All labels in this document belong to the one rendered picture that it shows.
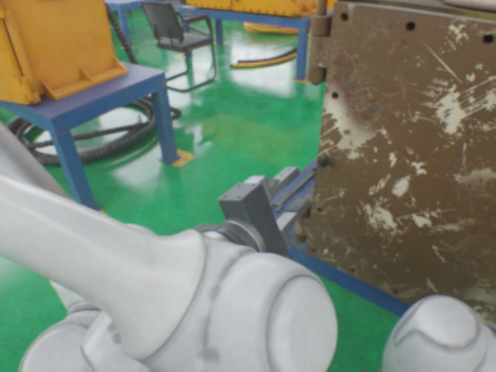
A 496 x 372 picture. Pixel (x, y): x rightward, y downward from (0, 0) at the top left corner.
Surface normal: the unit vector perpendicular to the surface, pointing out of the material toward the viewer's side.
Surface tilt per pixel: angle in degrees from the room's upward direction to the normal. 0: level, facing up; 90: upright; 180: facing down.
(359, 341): 0
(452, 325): 8
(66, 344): 6
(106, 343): 25
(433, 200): 90
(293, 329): 59
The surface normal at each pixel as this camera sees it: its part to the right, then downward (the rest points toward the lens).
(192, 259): -0.18, -0.80
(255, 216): 0.71, -0.04
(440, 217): -0.61, 0.47
